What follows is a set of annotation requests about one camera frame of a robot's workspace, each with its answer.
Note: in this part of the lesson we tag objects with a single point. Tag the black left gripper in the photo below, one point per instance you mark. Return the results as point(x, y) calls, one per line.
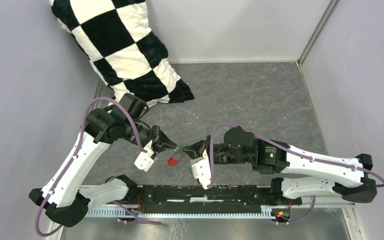
point(164, 142)

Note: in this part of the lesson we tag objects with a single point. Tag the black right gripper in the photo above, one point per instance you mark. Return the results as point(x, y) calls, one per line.
point(193, 150)

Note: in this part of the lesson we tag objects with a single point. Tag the metal key holder red handle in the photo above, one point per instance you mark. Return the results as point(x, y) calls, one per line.
point(177, 156)

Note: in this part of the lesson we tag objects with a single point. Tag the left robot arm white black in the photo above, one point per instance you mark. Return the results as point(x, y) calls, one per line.
point(62, 199)

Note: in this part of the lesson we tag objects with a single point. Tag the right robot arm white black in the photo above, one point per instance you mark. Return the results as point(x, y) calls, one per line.
point(322, 175)

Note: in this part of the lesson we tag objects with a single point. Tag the black white checkered pillow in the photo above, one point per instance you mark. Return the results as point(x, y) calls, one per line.
point(123, 49)

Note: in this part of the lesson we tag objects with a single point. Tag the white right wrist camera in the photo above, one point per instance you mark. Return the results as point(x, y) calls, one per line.
point(200, 170)

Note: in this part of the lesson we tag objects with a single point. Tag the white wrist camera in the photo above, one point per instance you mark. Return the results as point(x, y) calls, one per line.
point(145, 160)
point(200, 170)

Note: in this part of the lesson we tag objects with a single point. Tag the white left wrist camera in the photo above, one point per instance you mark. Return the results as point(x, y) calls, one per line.
point(145, 160)

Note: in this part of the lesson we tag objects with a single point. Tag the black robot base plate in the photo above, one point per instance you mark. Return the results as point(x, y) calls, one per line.
point(193, 199)

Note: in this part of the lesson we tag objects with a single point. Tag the aluminium frame rail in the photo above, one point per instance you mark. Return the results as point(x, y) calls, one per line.
point(115, 208)

